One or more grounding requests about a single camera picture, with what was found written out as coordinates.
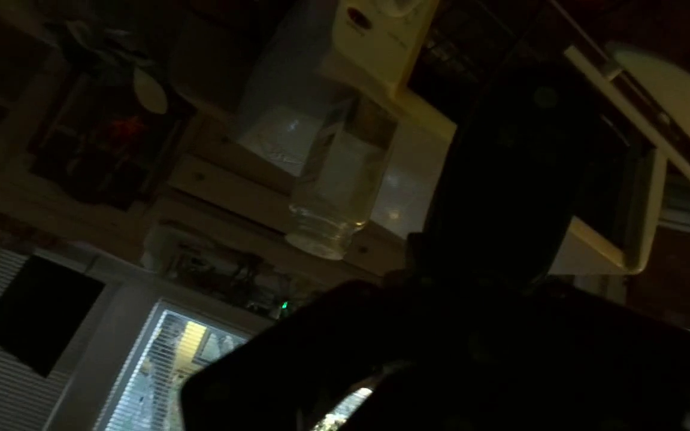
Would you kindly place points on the aluminium extrusion frame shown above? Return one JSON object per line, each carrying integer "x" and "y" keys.
{"x": 226, "y": 182}

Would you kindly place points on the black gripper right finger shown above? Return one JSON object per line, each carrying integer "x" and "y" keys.
{"x": 527, "y": 174}

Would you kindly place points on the large multi-pane window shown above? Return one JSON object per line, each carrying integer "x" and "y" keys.
{"x": 160, "y": 374}

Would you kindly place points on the dark framed wall picture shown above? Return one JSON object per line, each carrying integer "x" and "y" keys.
{"x": 42, "y": 313}

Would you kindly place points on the white microwave oven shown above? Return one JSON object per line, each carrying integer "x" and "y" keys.
{"x": 418, "y": 152}

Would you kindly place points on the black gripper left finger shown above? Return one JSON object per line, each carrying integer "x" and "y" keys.
{"x": 322, "y": 359}

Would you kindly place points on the dark cluttered shelf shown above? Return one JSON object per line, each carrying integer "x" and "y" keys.
{"x": 107, "y": 143}

